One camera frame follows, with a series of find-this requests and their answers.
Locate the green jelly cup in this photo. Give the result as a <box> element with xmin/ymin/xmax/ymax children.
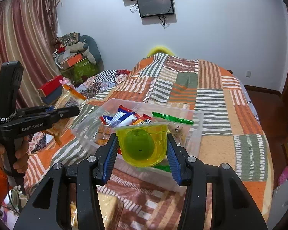
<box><xmin>115</xmin><ymin>122</ymin><xmax>168</xmax><ymax>167</ymax></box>

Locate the long cracker roll packet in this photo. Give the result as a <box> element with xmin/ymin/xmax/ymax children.
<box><xmin>42</xmin><ymin>84</ymin><xmax>86</xmax><ymax>145</ymax></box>

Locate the left hand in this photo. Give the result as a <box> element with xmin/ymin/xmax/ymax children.
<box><xmin>0</xmin><ymin>136</ymin><xmax>29</xmax><ymax>173</ymax></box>

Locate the red gift box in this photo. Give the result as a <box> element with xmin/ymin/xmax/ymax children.
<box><xmin>38</xmin><ymin>75</ymin><xmax>63</xmax><ymax>97</ymax></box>

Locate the pink plush toy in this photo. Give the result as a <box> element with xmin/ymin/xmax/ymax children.
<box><xmin>59</xmin><ymin>77</ymin><xmax>71</xmax><ymax>86</ymax></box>

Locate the clear plastic storage bin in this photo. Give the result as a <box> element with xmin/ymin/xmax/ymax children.
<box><xmin>72</xmin><ymin>99</ymin><xmax>204</xmax><ymax>194</ymax></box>

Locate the pile of cushions and boxes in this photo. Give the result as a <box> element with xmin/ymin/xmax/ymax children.
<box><xmin>53</xmin><ymin>32</ymin><xmax>101</xmax><ymax>87</ymax></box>

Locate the blue white snack packet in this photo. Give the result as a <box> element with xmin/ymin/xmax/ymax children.
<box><xmin>100</xmin><ymin>105</ymin><xmax>138</xmax><ymax>128</ymax></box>

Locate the patchwork striped bedspread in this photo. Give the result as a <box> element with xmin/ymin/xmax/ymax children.
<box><xmin>25</xmin><ymin>53</ymin><xmax>274</xmax><ymax>229</ymax></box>

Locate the striped red gold curtain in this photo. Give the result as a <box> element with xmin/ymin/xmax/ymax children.
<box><xmin>0</xmin><ymin>0</ymin><xmax>59</xmax><ymax>108</ymax></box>

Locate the green sealed cookie bag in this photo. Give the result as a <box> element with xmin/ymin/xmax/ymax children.
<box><xmin>152</xmin><ymin>112</ymin><xmax>194</xmax><ymax>125</ymax></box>

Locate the yellow chair back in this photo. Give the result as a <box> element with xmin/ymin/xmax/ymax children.
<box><xmin>147</xmin><ymin>46</ymin><xmax>174</xmax><ymax>57</ymax></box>

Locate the small wall monitor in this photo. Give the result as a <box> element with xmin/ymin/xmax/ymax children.
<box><xmin>137</xmin><ymin>0</ymin><xmax>174</xmax><ymax>18</ymax></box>

